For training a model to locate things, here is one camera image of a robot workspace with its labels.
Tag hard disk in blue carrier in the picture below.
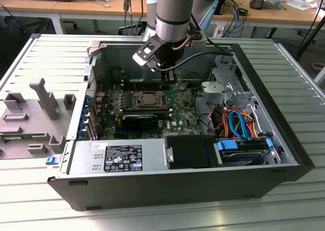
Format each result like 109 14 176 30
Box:
213 138 274 168

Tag black chair base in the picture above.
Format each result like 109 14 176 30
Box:
118 22 145 37

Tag black graphics card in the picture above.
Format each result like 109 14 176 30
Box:
121 113 159 130

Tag black camera cable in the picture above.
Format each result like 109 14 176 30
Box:
157 38 234 72

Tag blue network cable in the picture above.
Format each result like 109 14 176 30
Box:
230 2 242 38

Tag silver drive cage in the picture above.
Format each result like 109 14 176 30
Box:
199 53 258 110

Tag black wire loop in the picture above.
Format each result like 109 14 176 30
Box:
192 86 213 136

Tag wooden desk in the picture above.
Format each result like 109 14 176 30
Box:
0 0 325 31

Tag grey parts rack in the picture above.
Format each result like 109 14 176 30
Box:
0 77 77 161

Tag white paper sheet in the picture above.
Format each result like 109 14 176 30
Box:
285 0 318 11

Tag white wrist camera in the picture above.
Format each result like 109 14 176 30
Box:
132 36 166 72

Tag metal socket cover frame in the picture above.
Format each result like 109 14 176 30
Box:
136 90 166 109

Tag copper coloured wrist cable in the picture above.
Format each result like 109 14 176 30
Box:
172 35 191 50

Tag green RAM stick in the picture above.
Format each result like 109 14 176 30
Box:
0 134 35 142

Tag black open PC case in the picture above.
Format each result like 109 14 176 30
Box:
47 39 316 212

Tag tall black box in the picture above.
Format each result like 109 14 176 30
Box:
214 0 229 15

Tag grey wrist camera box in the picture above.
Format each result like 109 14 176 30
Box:
189 30 208 49

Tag black RAM slot white clips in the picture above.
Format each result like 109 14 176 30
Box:
121 83 162 88
121 78 161 83
122 110 173 116
122 107 173 112

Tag silver power supply unit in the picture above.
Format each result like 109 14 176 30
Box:
66 139 170 175

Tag white power strip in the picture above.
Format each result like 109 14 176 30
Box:
213 24 226 38

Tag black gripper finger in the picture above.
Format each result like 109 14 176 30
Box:
168 63 176 89
159 63 169 89

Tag orange power wire bundle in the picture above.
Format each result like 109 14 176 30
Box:
212 106 260 141

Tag green motherboard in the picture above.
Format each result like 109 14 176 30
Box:
94 80 205 141

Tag black stand leg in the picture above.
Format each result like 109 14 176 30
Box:
295 6 325 61

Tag grey electronic device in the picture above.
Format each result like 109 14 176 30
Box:
249 0 283 11

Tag blue flat wire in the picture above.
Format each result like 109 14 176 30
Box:
227 110 253 142

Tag thin metal locking lever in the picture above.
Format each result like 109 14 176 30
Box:
131 73 140 100

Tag CPU socket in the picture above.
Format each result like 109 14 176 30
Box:
134 89 167 110

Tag silver CPU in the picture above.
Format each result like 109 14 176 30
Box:
142 93 157 105

